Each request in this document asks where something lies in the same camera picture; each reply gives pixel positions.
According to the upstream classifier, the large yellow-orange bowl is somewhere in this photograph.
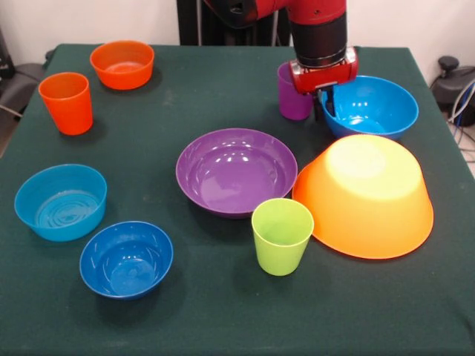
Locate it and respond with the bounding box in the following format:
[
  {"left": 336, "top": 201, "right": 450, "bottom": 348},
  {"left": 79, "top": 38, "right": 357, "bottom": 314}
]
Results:
[{"left": 292, "top": 133, "right": 435, "bottom": 260}]

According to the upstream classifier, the dark green tablecloth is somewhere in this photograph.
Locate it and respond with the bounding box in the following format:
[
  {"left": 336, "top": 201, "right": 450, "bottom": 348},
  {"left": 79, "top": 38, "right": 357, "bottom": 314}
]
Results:
[{"left": 0, "top": 43, "right": 475, "bottom": 356}]

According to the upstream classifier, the orange cup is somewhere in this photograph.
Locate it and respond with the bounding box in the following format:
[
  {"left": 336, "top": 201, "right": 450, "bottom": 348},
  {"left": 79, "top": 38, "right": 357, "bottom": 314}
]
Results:
[{"left": 38, "top": 71, "right": 94, "bottom": 136}]

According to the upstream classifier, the large light blue bowl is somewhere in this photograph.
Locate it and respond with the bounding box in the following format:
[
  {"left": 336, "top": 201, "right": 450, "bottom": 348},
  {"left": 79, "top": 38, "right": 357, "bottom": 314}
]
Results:
[{"left": 321, "top": 75, "right": 419, "bottom": 141}]

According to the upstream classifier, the purple cup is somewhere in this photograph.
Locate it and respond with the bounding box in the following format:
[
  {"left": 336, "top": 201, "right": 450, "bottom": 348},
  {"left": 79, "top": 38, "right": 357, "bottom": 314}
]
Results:
[{"left": 277, "top": 61, "right": 315, "bottom": 122}]

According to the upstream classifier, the purple bowl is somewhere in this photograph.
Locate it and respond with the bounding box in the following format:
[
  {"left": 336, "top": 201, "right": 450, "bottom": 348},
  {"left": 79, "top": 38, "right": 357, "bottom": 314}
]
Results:
[{"left": 175, "top": 128, "right": 299, "bottom": 220}]

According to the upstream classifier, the flat-bottomed light blue bowl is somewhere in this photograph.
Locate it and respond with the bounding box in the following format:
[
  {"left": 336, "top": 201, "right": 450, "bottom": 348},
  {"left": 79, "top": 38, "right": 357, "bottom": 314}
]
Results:
[{"left": 13, "top": 163, "right": 108, "bottom": 243}]

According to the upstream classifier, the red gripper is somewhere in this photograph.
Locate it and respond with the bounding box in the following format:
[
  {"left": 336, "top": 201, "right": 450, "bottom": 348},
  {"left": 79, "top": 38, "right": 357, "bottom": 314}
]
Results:
[{"left": 289, "top": 47, "right": 360, "bottom": 123}]

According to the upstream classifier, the dark blue bowl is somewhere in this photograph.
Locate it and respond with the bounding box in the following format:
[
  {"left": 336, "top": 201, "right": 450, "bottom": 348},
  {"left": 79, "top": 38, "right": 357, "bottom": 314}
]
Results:
[{"left": 79, "top": 220, "right": 174, "bottom": 301}]

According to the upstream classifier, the small orange bowl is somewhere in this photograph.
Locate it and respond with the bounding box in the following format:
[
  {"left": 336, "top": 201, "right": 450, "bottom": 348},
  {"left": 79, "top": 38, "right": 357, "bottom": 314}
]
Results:
[{"left": 89, "top": 39, "right": 156, "bottom": 90}]

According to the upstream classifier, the green cup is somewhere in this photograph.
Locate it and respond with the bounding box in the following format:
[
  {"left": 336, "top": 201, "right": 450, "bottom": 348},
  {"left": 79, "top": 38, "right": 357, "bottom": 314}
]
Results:
[{"left": 251, "top": 197, "right": 315, "bottom": 277}]

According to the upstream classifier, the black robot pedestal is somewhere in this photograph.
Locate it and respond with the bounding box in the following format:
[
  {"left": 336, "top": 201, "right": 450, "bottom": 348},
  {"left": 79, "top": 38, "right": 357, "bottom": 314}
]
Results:
[{"left": 177, "top": 0, "right": 294, "bottom": 47}]

